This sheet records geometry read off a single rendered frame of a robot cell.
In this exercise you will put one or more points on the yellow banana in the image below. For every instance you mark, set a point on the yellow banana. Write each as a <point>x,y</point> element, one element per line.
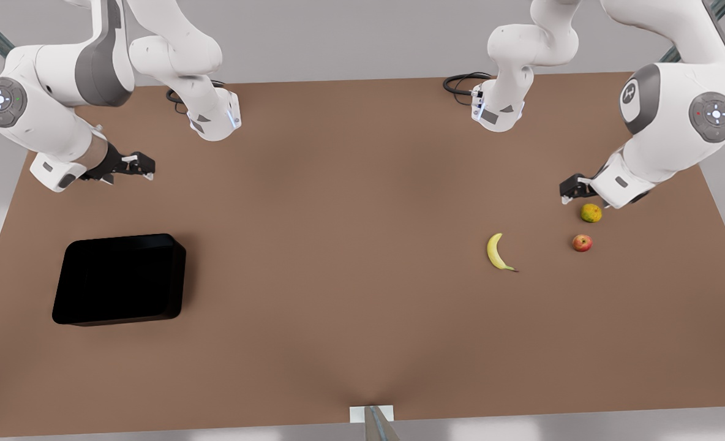
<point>495,252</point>

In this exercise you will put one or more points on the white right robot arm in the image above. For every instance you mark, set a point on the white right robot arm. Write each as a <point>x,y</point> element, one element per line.
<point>44,98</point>

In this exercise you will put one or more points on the red apple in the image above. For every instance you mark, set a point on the red apple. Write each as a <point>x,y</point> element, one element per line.
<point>582,243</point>

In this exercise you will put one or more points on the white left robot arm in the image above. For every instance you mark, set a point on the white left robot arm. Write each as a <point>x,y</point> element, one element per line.
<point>675,110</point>

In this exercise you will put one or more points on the yellow-green mango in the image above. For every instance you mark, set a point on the yellow-green mango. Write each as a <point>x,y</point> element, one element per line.
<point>591,212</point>

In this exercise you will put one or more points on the black storage box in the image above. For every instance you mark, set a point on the black storage box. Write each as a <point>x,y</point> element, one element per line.
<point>120,278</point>

